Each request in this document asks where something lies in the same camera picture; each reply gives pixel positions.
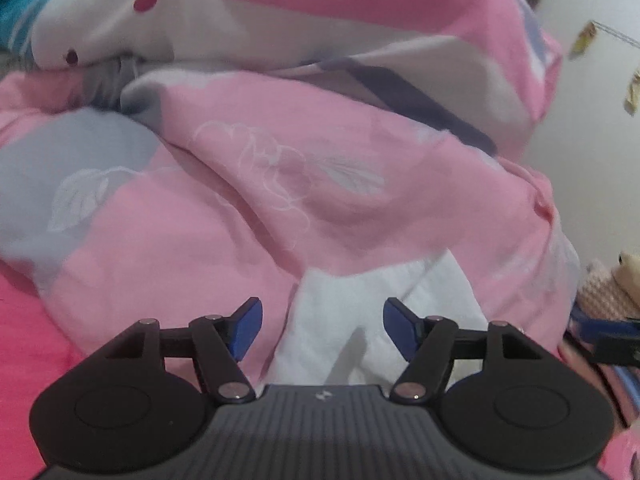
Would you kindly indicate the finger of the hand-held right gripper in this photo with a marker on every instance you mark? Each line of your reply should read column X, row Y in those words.
column 610, row 325

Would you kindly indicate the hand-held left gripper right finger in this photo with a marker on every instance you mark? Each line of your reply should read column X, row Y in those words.
column 397, row 327

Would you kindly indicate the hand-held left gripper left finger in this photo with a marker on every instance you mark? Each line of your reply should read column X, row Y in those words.
column 247, row 330

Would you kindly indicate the white shirt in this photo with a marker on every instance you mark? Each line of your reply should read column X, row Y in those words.
column 340, row 310

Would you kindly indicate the stack of folded clothes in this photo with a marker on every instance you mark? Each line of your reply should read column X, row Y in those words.
column 605, row 290

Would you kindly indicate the pink floral duvet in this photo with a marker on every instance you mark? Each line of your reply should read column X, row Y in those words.
column 250, row 185

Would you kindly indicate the pink flowered bed sheet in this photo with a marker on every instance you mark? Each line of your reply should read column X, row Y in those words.
column 25, row 350

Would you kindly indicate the grey striped cloth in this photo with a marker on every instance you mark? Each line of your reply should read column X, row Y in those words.
column 107, row 77

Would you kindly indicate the teal pillow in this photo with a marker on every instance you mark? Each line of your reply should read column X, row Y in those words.
column 20, row 15

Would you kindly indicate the yellow wall sticker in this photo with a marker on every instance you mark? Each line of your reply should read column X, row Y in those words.
column 584, row 40
column 634, row 92

